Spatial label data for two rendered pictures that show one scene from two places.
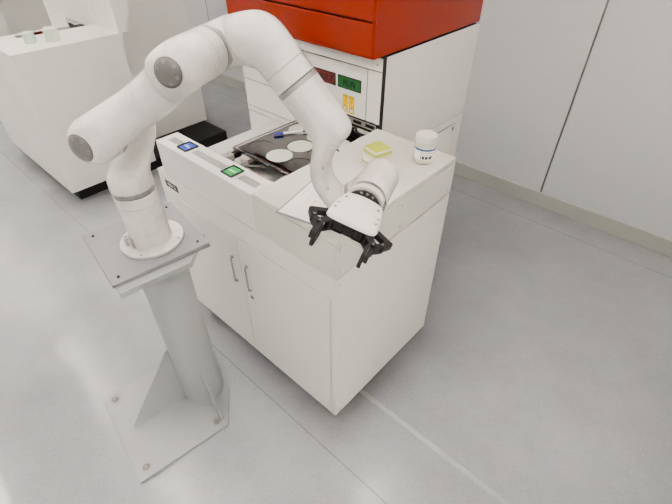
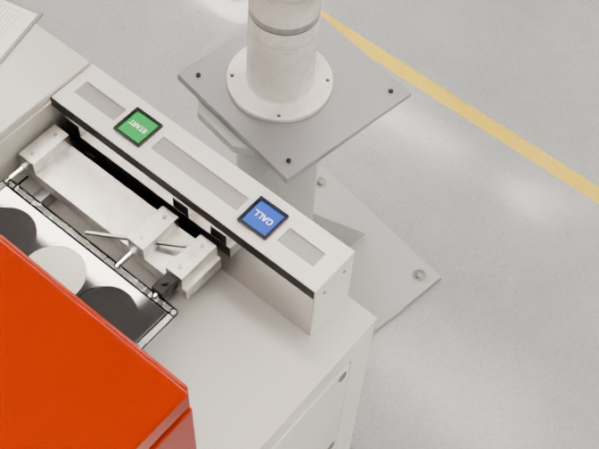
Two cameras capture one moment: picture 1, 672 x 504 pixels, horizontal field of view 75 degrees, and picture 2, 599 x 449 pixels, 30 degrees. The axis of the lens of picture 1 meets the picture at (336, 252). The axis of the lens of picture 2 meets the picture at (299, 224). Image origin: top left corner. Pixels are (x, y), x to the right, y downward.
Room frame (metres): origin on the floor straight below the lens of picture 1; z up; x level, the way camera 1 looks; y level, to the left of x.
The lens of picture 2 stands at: (2.35, 0.49, 2.38)
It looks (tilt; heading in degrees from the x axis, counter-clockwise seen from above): 58 degrees down; 174
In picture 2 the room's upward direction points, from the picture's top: 4 degrees clockwise
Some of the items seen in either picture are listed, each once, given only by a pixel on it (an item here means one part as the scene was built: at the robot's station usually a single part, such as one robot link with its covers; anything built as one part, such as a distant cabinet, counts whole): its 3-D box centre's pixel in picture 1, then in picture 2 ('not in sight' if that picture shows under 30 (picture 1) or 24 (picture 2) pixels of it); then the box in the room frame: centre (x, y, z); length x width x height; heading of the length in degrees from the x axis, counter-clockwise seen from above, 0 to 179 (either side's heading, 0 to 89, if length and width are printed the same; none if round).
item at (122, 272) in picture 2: (264, 163); (87, 244); (1.44, 0.26, 0.90); 0.38 x 0.01 x 0.01; 48
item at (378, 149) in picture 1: (377, 156); not in sight; (1.31, -0.14, 1.00); 0.07 x 0.07 x 0.07; 32
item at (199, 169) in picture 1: (213, 177); (199, 196); (1.35, 0.43, 0.89); 0.55 x 0.09 x 0.14; 48
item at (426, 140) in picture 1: (425, 147); not in sight; (1.34, -0.30, 1.01); 0.07 x 0.07 x 0.10
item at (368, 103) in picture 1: (304, 87); not in sight; (1.87, 0.13, 1.02); 0.82 x 0.03 x 0.40; 48
